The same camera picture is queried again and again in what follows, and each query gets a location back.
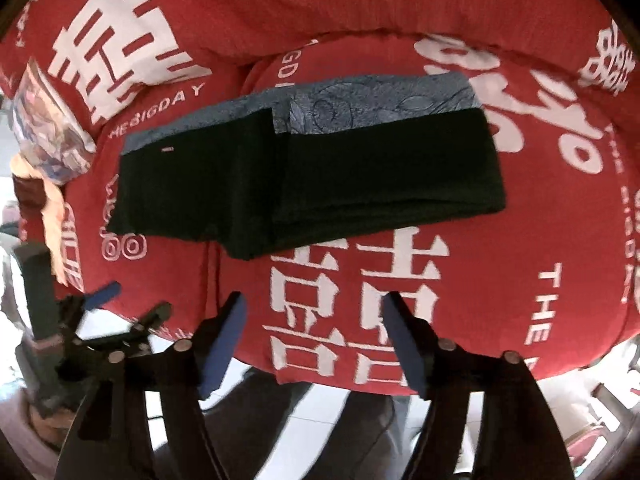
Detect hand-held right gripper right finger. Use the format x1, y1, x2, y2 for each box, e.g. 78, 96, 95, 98
382, 291, 576, 480

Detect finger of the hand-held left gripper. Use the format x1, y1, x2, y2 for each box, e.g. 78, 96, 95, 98
80, 281, 122, 312
116, 301, 173, 345

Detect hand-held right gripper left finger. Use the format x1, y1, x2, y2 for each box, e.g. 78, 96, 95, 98
55, 291, 249, 480

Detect black pants with blue trim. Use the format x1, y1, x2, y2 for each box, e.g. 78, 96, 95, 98
105, 71, 507, 261

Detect person's right leg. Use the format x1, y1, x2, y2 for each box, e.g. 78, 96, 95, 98
320, 387, 412, 480

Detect peach cloth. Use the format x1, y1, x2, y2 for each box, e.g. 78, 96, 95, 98
12, 152, 69, 286

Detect red printed bed sheet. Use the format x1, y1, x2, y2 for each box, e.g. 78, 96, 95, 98
0, 30, 640, 392

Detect printed pillow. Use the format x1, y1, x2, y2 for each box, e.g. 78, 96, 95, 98
11, 57, 98, 187

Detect red furniture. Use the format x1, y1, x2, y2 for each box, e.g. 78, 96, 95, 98
562, 345, 640, 463

